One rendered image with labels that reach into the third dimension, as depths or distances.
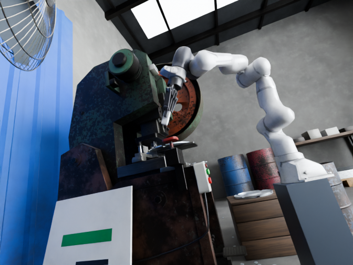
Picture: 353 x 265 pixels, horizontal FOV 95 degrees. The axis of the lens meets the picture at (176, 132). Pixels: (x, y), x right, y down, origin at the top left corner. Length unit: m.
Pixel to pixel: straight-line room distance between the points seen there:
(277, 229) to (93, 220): 1.12
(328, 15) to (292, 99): 2.47
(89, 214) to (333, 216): 1.14
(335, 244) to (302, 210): 0.16
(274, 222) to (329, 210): 0.43
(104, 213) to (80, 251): 0.19
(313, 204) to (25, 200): 1.92
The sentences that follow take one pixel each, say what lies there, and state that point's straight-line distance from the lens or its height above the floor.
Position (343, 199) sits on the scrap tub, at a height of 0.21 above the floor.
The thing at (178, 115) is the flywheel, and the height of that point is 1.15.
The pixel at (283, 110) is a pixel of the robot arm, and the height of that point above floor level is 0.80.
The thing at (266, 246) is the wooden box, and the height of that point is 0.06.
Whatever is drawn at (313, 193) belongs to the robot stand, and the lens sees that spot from 1.01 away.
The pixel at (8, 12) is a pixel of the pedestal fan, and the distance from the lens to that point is 0.85.
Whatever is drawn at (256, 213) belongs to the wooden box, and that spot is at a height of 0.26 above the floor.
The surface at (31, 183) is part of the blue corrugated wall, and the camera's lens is 1.85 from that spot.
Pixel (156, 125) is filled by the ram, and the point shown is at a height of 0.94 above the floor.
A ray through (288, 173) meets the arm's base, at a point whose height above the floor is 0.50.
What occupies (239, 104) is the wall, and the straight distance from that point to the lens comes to 4.71.
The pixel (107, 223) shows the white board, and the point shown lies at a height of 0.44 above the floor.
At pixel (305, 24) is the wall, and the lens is 6.21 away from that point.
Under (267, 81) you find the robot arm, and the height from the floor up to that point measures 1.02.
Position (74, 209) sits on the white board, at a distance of 1.11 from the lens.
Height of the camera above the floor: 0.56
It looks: 17 degrees up
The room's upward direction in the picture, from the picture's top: 11 degrees counter-clockwise
